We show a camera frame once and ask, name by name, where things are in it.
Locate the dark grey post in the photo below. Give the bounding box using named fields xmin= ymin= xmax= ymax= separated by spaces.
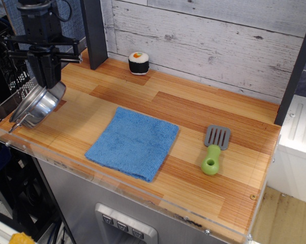
xmin=274 ymin=33 xmax=306 ymax=126
xmin=80 ymin=0 xmax=108 ymax=70

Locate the stainless steel pot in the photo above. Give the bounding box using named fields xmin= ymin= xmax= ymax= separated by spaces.
xmin=9 ymin=81 xmax=66 ymax=133

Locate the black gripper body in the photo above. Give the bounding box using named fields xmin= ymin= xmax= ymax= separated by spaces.
xmin=6 ymin=1 xmax=82 ymax=64

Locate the stainless steel cabinet front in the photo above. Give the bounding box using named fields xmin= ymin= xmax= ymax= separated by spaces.
xmin=38 ymin=160 xmax=223 ymax=243

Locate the dark grey right post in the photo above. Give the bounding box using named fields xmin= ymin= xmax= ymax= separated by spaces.
xmin=274 ymin=33 xmax=306 ymax=126

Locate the blue cloth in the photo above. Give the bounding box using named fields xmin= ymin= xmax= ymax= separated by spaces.
xmin=85 ymin=107 xmax=179 ymax=182

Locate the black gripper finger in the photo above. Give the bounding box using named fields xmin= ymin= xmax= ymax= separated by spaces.
xmin=27 ymin=51 xmax=45 ymax=86
xmin=41 ymin=54 xmax=61 ymax=89

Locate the white ribbed box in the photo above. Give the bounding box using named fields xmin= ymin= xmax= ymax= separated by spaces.
xmin=267 ymin=95 xmax=306 ymax=202

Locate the black equipment rack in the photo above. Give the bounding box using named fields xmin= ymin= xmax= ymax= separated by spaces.
xmin=0 ymin=16 xmax=35 ymax=104

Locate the dark grey left post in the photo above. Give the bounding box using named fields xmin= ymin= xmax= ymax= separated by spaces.
xmin=80 ymin=0 xmax=108 ymax=70

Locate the green handled grey spatula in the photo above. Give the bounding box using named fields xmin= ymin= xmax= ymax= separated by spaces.
xmin=201 ymin=125 xmax=231 ymax=175

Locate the clear acrylic table guard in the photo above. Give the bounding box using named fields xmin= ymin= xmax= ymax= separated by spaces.
xmin=0 ymin=51 xmax=280 ymax=243

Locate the plush sushi roll toy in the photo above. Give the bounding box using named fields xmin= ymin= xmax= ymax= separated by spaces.
xmin=128 ymin=52 xmax=149 ymax=75

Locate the silver dispenser button panel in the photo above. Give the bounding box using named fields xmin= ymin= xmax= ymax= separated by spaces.
xmin=95 ymin=203 xmax=158 ymax=243

